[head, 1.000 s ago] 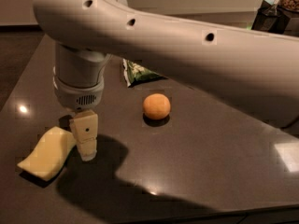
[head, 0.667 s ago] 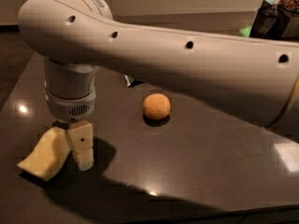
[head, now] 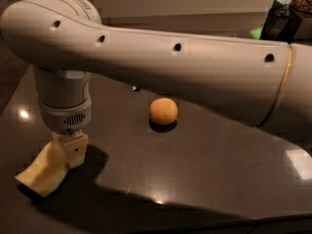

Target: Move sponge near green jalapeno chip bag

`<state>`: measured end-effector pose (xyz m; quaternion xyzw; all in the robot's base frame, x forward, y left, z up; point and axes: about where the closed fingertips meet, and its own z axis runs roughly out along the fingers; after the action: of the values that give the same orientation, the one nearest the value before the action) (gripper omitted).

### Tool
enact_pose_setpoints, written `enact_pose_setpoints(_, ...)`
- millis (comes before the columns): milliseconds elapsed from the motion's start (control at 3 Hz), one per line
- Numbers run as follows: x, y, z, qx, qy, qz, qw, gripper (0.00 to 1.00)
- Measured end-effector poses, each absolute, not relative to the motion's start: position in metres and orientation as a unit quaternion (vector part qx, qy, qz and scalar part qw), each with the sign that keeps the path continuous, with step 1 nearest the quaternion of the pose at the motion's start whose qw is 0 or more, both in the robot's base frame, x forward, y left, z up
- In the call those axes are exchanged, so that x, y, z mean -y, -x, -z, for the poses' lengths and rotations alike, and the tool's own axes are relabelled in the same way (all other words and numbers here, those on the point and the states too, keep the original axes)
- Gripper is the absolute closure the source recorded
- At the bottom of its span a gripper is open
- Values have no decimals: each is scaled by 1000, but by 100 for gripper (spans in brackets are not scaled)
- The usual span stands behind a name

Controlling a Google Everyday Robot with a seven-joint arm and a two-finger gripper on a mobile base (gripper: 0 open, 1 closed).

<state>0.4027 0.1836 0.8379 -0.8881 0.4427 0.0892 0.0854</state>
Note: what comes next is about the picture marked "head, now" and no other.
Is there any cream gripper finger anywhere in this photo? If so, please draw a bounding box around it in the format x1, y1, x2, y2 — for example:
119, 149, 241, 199
58, 130, 89, 169
52, 132, 67, 160

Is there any green jalapeno chip bag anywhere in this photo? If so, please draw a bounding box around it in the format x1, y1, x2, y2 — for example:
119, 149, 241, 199
132, 86, 141, 93

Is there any orange fruit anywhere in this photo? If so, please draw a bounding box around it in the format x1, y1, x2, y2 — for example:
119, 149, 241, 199
149, 97, 178, 126

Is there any yellow sponge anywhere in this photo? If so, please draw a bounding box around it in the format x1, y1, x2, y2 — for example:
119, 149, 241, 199
15, 140, 69, 197

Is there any black snack bag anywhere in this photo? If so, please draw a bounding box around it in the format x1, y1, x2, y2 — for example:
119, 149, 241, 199
260, 0, 303, 43

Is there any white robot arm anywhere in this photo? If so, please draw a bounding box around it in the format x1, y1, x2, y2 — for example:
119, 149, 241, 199
1, 0, 312, 150

